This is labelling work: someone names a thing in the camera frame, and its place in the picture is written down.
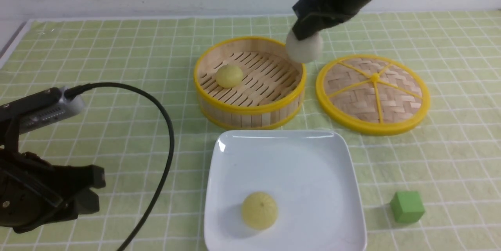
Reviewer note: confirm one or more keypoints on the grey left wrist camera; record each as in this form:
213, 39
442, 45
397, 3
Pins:
40, 109

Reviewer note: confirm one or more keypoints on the yellow steamed bun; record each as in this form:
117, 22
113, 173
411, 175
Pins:
259, 211
229, 76

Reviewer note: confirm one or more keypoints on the green cube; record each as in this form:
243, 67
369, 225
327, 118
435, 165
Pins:
407, 207

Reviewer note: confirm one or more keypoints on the yellow steamed bun on plate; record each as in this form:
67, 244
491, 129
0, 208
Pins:
259, 211

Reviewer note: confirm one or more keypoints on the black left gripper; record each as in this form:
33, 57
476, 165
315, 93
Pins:
33, 193

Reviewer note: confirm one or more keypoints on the white steamed bun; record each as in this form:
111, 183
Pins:
304, 51

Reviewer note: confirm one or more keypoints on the bamboo steamer basket yellow rim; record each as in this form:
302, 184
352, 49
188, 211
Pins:
270, 94

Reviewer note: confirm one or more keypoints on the white square plate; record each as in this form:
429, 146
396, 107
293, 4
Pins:
309, 174

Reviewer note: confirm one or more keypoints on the woven bamboo steamer lid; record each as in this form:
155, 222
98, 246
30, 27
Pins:
372, 95

